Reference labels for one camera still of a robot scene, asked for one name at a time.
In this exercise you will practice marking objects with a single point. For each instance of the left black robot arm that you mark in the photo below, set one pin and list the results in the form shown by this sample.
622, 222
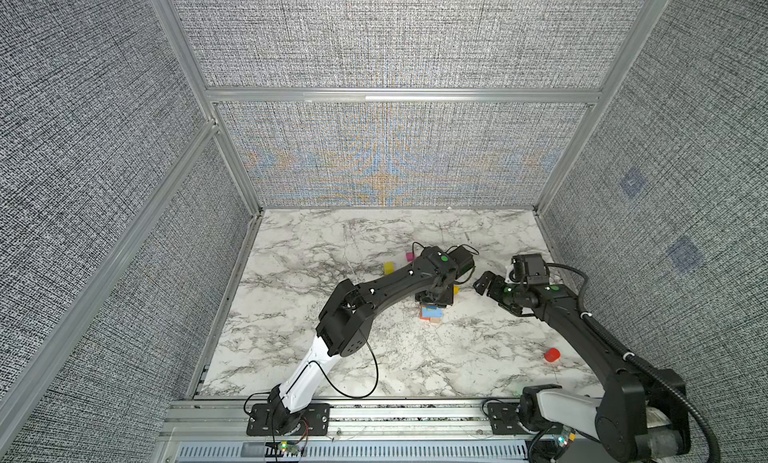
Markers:
346, 320

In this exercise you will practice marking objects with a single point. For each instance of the light blue wood block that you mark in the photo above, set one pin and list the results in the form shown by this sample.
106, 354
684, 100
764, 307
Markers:
431, 311

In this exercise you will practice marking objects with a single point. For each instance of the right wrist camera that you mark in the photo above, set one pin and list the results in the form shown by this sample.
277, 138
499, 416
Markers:
529, 269

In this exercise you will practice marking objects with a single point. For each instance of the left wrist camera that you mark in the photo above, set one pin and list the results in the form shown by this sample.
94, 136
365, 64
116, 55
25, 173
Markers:
463, 256

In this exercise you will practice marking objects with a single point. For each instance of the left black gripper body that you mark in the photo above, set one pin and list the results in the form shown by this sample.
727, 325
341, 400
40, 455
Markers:
436, 297

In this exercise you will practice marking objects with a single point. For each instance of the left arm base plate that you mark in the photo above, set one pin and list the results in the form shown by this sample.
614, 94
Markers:
266, 420

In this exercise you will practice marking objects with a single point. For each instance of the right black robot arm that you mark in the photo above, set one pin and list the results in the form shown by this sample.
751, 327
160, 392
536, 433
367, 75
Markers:
643, 413

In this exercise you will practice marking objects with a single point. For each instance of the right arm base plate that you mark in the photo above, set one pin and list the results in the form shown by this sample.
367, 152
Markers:
511, 418

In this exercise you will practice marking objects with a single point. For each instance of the red wood cylinder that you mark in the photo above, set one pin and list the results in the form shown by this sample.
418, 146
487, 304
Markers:
552, 355

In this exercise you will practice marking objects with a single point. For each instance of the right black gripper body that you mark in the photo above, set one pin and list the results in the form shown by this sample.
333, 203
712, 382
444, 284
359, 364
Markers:
507, 295

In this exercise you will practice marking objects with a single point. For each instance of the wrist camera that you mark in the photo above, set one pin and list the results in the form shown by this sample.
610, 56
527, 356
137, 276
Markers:
529, 269
463, 256

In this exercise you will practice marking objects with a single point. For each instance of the aluminium mounting rail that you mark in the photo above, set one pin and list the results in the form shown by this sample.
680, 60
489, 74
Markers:
374, 418

